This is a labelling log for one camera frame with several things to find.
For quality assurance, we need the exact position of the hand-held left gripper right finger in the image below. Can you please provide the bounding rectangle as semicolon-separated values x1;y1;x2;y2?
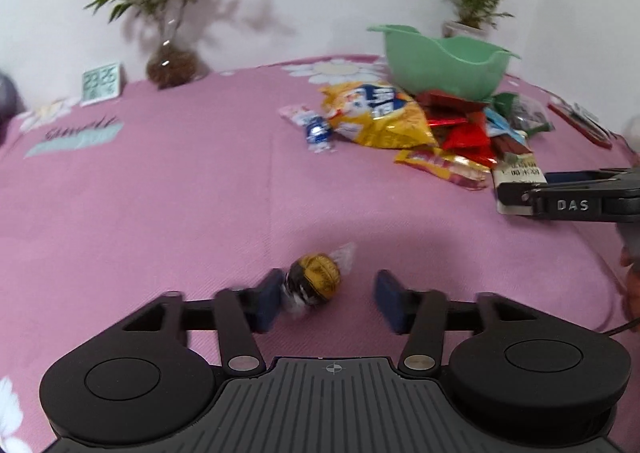
376;269;543;378

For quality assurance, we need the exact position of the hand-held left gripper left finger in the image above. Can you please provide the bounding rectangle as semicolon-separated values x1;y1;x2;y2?
122;269;287;378

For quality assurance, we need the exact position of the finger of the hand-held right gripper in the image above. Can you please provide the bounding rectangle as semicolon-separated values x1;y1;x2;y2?
545;167;640;184
497;183;549;217

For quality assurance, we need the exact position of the beige snack packet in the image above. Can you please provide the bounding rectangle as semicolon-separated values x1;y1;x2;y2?
491;153;547;216

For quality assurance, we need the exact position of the gold foil chocolate ball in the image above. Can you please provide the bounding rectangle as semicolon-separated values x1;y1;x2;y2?
280;242;358;316

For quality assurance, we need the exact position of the green clear snack packet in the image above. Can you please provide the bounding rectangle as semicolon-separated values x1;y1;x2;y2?
492;92;555;136

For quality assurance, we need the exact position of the green plastic bowl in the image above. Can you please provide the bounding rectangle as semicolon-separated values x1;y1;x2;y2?
367;24;521;100

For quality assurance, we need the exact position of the yellow snack bag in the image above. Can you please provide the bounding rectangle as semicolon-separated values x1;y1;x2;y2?
320;82;438;150

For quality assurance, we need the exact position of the person's right hand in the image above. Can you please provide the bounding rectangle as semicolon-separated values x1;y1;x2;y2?
620;242;640;285

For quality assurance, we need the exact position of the red smartphone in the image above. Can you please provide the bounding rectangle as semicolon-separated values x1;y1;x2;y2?
547;100;613;150

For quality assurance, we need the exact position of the brown snack packet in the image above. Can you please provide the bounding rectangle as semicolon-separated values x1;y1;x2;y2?
491;132;534;156

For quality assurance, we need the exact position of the blue snack packet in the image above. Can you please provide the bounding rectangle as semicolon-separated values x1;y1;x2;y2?
486;109;527;140

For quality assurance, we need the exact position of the yellow red snack bar packet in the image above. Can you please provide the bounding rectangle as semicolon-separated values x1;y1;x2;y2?
394;148;493;190

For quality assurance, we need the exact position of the dark red snack packet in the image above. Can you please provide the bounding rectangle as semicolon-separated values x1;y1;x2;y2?
416;89;496;114

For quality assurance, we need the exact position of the pink floral tablecloth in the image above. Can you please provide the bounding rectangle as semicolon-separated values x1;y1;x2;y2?
0;53;640;453

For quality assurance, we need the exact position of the blue white wrapped candy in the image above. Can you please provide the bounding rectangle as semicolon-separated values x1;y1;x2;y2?
304;115;337;154

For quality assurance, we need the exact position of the pink white candy packet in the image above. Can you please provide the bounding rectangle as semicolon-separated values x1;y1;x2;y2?
278;104;321;126

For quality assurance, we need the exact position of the white digital clock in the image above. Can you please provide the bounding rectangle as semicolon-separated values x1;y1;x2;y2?
80;62;123;107

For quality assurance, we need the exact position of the leafy plant in glass vase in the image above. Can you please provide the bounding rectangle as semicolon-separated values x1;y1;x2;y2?
85;0;278;88

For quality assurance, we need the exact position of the grey rounded object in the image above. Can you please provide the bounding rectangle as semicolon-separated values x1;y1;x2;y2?
0;73;27;132

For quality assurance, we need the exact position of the black cable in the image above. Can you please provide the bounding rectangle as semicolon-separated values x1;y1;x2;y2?
596;315;640;337

